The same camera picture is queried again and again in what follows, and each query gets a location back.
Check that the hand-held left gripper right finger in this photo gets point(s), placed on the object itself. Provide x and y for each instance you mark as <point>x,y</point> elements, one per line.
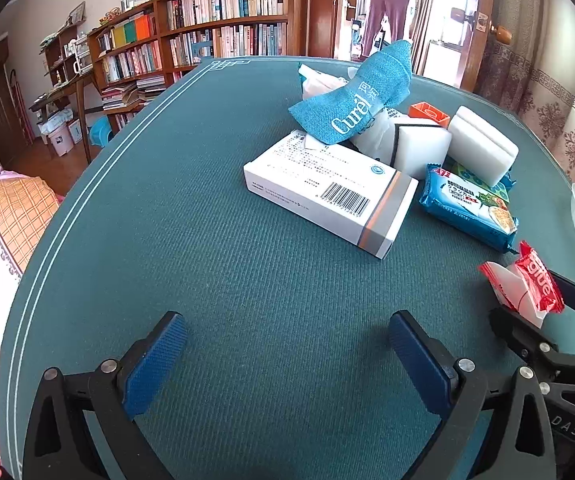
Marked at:
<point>417,360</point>

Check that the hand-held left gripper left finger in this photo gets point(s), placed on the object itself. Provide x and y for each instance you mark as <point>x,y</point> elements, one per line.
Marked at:
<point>155,365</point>

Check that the red and white packet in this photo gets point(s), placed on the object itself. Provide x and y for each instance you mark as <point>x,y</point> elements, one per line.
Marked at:
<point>537,280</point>

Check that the blue snack packet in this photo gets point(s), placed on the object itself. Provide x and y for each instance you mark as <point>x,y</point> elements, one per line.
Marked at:
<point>506,182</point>
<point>460,200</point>

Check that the green box with blue dots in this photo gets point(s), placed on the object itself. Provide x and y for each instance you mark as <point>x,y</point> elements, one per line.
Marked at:
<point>472,175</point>

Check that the white sponge block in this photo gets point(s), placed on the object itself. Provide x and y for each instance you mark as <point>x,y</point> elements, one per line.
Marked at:
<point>482,145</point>

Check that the white medicine box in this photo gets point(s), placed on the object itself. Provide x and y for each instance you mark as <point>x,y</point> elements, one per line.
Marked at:
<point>317,180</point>

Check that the white sponge with black stripe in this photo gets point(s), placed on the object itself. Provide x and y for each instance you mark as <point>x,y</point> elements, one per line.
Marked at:
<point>425,147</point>

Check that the green table mat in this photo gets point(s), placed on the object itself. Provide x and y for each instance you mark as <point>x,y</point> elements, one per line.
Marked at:
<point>217,260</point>

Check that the pink bed blanket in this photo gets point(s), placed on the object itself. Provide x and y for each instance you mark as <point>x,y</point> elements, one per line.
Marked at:
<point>2,240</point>

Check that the patterned curtain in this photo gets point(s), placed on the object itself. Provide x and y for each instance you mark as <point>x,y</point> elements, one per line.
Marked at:
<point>547,75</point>

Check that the small orange box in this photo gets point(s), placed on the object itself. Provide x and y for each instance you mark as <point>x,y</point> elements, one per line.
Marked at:
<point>430,112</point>

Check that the blue plastic stool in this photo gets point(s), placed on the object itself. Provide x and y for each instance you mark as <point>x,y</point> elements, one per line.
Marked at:
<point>101,132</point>

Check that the white trash bin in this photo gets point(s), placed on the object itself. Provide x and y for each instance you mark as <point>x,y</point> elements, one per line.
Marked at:
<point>59,141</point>

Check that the teal cloth pouch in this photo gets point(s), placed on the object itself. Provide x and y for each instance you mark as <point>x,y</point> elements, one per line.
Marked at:
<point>362,100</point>

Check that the pile of flat books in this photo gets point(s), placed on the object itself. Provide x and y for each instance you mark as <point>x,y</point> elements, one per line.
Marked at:
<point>132,92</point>

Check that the wooden door knob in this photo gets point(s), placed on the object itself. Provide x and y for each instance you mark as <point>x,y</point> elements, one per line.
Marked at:
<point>501,34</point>

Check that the wooden side desk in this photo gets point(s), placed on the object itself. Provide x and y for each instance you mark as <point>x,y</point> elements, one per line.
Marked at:
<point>67,87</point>

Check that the wooden door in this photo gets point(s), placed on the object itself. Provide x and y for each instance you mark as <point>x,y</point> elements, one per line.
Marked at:
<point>477,25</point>

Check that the row of shelved books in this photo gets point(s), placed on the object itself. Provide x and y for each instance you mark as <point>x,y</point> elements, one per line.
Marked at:
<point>247,42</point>
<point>132,62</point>
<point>227,2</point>

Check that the wooden bookshelf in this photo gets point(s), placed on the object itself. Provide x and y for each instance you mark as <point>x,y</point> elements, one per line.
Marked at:
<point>160,35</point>

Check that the small wooden shelf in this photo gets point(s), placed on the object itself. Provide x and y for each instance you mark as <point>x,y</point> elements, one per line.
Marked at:
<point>64,45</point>

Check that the row of colourful books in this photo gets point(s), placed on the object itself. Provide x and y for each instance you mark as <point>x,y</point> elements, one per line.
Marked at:
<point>132,30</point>

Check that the hanging purple pants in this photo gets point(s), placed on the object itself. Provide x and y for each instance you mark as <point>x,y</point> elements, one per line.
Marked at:
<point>385,15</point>

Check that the picture frame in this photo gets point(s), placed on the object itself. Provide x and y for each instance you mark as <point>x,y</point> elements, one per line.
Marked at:
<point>77,12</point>

